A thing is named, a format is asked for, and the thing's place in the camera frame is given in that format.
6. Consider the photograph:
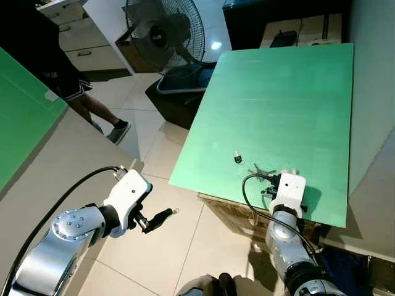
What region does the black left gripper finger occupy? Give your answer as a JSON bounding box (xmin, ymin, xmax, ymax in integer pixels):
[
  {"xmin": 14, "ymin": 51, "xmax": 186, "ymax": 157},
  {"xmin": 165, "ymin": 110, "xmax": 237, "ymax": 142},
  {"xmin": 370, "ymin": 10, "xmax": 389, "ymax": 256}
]
[
  {"xmin": 146, "ymin": 208, "xmax": 174, "ymax": 228},
  {"xmin": 148, "ymin": 212, "xmax": 174, "ymax": 233}
]

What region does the brown wooden table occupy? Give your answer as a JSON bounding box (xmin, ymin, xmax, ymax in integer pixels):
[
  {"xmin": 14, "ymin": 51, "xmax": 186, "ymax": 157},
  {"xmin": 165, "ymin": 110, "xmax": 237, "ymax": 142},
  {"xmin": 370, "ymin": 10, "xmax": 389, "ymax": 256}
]
[{"xmin": 197, "ymin": 193, "xmax": 325, "ymax": 247}]

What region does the green table mat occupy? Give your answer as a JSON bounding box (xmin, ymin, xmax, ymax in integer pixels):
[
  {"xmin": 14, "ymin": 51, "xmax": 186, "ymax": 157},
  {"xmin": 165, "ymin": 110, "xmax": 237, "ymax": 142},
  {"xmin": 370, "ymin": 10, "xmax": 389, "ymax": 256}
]
[{"xmin": 168, "ymin": 43, "xmax": 355, "ymax": 229}]

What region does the blue bag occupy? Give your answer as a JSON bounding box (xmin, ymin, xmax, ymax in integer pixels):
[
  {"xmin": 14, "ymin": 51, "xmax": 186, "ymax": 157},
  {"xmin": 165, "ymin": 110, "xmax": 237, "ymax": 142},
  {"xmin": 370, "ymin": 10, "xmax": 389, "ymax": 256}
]
[{"xmin": 318, "ymin": 245, "xmax": 371, "ymax": 296}]

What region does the black laser cartridge box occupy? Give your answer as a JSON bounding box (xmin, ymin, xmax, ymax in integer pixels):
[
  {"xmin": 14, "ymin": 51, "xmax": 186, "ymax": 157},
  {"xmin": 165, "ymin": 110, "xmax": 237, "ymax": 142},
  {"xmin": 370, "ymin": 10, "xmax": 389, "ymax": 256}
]
[{"xmin": 364, "ymin": 253, "xmax": 395, "ymax": 294}]

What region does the small black device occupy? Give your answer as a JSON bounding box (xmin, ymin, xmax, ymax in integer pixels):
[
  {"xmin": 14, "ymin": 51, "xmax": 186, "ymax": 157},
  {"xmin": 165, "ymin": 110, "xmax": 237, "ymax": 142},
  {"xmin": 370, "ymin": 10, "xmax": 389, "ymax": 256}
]
[{"xmin": 270, "ymin": 31, "xmax": 298, "ymax": 48}]

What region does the black shelf cabinet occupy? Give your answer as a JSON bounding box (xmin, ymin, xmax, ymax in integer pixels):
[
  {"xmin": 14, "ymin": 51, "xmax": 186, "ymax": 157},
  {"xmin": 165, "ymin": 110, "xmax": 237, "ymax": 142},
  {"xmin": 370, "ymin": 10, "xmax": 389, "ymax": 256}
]
[{"xmin": 222, "ymin": 0, "xmax": 354, "ymax": 51}]

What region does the black floor fan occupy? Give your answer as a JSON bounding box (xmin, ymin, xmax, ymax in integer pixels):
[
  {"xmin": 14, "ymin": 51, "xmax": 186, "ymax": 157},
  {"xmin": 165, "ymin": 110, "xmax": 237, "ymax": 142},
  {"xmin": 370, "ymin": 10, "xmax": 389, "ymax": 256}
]
[{"xmin": 123, "ymin": 0, "xmax": 217, "ymax": 93}]

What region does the white drawer cabinet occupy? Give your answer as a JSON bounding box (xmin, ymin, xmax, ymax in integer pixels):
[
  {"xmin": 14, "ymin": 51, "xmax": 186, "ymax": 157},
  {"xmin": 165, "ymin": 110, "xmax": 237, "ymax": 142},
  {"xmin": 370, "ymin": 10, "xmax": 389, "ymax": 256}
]
[{"xmin": 37, "ymin": 0, "xmax": 131, "ymax": 73}]

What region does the person in black shorts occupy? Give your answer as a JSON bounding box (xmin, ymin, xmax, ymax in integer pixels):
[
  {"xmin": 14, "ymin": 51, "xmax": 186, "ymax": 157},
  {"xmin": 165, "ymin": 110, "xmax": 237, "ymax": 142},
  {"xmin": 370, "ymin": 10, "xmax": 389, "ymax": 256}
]
[{"xmin": 0, "ymin": 0, "xmax": 132, "ymax": 146}]

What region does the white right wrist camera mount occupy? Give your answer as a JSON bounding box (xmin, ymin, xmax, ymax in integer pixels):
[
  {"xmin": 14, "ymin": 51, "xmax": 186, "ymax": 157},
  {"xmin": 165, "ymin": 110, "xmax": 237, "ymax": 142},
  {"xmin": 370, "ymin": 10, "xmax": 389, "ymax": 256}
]
[{"xmin": 270, "ymin": 173, "xmax": 308, "ymax": 216}]

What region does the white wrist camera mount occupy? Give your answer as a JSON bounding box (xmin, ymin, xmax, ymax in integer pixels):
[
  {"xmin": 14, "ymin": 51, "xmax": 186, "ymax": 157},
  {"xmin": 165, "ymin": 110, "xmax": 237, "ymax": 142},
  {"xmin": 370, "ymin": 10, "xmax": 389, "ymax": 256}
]
[
  {"xmin": 102, "ymin": 170, "xmax": 153, "ymax": 234},
  {"xmin": 270, "ymin": 173, "xmax": 308, "ymax": 216}
]

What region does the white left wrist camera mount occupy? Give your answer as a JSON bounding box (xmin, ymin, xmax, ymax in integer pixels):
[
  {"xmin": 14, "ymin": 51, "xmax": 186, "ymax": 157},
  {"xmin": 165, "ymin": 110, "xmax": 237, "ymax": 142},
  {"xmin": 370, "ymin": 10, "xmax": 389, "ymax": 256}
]
[{"xmin": 102, "ymin": 170, "xmax": 153, "ymax": 234}]

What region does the green wall board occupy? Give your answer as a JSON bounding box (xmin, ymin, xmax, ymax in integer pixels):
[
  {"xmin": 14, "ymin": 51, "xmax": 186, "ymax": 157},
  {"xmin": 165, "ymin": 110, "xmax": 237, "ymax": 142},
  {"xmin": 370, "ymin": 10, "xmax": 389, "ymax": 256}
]
[{"xmin": 0, "ymin": 48, "xmax": 67, "ymax": 192}]

